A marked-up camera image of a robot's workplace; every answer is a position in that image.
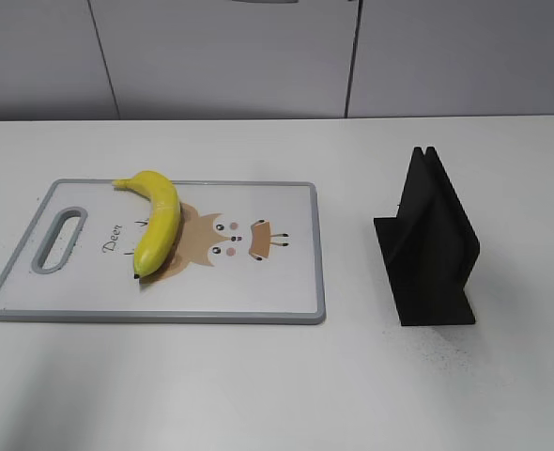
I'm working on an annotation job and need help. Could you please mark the yellow plastic banana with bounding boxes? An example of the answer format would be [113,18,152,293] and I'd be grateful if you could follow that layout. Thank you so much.
[112,170,181,279]

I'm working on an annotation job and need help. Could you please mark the white grey deer cutting board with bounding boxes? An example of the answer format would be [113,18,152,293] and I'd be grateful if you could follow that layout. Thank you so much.
[0,179,326,325]

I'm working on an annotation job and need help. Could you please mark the black knife stand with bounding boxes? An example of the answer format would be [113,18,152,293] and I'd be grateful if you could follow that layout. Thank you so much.
[374,147,480,326]

